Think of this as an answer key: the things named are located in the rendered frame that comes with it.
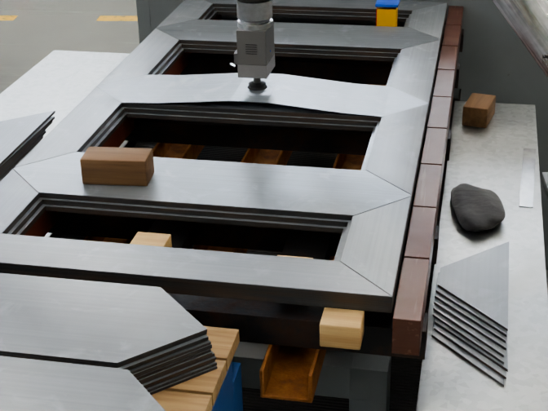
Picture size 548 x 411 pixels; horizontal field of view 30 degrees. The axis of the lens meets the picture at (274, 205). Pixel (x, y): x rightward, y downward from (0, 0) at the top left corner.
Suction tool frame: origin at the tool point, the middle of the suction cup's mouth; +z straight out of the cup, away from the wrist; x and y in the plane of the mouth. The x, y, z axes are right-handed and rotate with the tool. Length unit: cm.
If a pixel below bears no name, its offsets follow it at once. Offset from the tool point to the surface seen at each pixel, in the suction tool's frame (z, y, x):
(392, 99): 0.6, -1.8, 29.2
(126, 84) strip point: 0.4, -1.6, -30.7
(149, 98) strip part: 0.2, 6.5, -22.5
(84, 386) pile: 0, 107, 2
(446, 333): 16, 62, 46
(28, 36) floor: 84, -284, -194
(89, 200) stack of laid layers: 1, 54, -18
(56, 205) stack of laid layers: 2, 55, -24
